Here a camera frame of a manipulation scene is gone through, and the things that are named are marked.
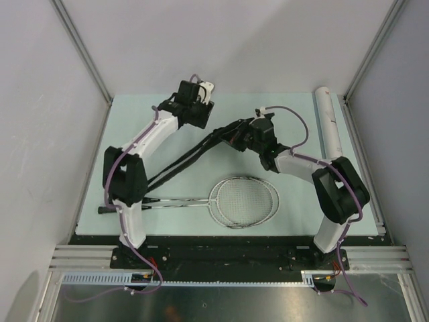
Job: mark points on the aluminium frame rail right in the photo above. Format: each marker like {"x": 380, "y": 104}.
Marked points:
{"x": 384, "y": 258}

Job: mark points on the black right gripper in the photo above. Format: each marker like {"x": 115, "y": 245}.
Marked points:
{"x": 232, "y": 138}

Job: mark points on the black Crossway racket bag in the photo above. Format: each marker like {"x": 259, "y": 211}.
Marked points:
{"x": 190, "y": 157}

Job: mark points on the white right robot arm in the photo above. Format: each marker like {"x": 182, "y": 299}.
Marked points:
{"x": 340, "y": 191}

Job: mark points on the white slotted cable duct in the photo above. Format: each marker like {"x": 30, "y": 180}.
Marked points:
{"x": 137, "y": 279}

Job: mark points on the black white badminton racket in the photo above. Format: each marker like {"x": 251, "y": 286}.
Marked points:
{"x": 241, "y": 201}

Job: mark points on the white shuttlecock tube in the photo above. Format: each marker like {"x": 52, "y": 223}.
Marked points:
{"x": 328, "y": 124}

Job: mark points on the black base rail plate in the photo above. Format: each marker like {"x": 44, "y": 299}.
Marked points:
{"x": 231, "y": 258}

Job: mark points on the left aluminium frame post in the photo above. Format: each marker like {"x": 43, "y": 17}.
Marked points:
{"x": 81, "y": 48}

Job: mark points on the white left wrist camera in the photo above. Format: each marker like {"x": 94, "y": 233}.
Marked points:
{"x": 205, "y": 90}

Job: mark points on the aluminium frame post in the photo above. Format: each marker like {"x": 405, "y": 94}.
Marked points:
{"x": 81, "y": 48}
{"x": 384, "y": 31}

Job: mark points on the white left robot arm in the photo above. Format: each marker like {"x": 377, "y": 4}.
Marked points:
{"x": 125, "y": 180}

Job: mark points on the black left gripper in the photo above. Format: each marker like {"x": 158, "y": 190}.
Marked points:
{"x": 206, "y": 110}

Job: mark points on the right aluminium frame post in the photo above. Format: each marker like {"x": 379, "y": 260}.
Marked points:
{"x": 384, "y": 31}

